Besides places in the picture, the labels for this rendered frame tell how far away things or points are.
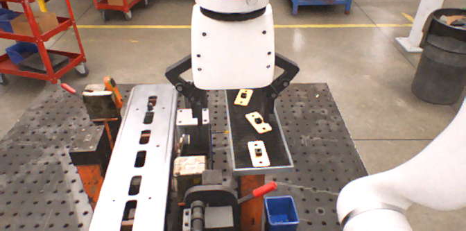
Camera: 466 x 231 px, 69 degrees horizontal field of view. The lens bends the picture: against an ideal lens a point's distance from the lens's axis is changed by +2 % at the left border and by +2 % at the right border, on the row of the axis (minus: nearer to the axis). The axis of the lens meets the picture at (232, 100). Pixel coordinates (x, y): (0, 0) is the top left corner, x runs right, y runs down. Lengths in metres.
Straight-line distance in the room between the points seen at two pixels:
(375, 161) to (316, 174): 1.23
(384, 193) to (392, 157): 2.05
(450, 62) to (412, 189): 2.66
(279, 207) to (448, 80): 2.36
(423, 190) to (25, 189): 1.36
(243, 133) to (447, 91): 2.69
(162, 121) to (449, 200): 0.88
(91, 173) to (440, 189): 0.95
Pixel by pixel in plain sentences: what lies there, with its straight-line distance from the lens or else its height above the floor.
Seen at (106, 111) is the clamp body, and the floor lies 0.98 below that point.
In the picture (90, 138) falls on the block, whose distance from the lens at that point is 1.14.
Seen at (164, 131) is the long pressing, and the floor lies 1.00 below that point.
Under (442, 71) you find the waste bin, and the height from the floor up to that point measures 0.32.
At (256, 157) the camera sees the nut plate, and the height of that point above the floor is 1.16.
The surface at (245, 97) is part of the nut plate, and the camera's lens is 0.99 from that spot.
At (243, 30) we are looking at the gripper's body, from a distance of 0.37.
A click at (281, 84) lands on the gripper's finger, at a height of 1.50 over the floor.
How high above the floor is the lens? 1.73
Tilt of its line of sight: 35 degrees down
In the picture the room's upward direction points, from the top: straight up
